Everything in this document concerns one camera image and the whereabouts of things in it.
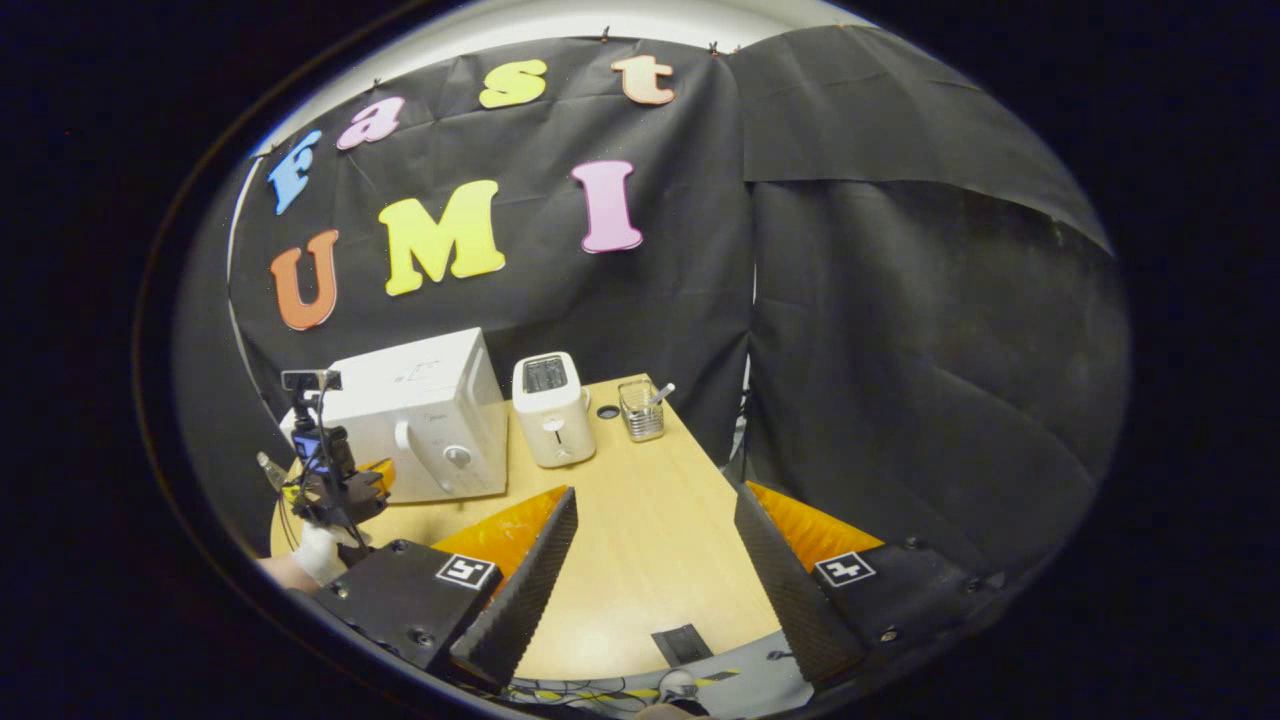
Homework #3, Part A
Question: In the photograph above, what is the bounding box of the tangle of black cables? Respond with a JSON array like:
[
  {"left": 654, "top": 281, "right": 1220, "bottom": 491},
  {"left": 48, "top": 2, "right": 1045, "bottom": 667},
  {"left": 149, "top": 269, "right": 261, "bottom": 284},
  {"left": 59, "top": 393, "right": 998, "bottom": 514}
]
[{"left": 505, "top": 672, "right": 701, "bottom": 717}]

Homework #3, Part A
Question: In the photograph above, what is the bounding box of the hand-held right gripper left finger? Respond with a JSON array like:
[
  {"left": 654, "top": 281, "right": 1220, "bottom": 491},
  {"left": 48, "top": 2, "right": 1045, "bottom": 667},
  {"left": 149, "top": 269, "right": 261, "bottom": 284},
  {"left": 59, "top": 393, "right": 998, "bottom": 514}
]
[{"left": 315, "top": 485, "right": 579, "bottom": 691}]

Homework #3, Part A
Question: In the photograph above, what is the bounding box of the wire mesh basket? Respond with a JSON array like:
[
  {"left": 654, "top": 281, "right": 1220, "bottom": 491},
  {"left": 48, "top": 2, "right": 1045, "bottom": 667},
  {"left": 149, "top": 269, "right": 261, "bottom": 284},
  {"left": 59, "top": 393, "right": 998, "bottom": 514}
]
[{"left": 618, "top": 378, "right": 667, "bottom": 444}]

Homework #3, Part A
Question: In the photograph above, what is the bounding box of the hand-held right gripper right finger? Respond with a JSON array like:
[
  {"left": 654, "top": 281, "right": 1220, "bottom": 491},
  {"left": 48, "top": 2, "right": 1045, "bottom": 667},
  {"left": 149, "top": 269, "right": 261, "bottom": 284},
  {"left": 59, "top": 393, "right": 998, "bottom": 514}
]
[{"left": 735, "top": 480, "right": 1006, "bottom": 686}]

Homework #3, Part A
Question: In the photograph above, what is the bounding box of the white toaster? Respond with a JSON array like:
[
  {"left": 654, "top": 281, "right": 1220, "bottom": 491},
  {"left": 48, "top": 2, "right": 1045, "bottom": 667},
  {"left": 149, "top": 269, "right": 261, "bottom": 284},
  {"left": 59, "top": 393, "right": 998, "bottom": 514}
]
[{"left": 512, "top": 352, "right": 598, "bottom": 469}]

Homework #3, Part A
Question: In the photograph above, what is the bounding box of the black table socket box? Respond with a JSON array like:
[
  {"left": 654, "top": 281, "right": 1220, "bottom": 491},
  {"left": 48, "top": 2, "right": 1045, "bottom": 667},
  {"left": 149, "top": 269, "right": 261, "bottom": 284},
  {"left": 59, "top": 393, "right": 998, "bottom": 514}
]
[{"left": 651, "top": 622, "right": 715, "bottom": 667}]

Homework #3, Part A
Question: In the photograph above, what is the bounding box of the white microwave oven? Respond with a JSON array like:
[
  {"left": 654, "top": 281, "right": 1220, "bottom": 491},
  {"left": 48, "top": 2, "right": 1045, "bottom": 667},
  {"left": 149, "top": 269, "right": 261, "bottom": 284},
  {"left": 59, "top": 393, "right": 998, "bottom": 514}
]
[{"left": 280, "top": 327, "right": 509, "bottom": 504}]

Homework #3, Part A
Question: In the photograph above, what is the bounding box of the black backdrop cloth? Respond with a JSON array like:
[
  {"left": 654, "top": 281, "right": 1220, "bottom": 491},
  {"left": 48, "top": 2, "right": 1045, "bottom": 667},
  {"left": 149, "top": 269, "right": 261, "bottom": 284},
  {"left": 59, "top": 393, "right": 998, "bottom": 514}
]
[{"left": 175, "top": 25, "right": 1131, "bottom": 591}]

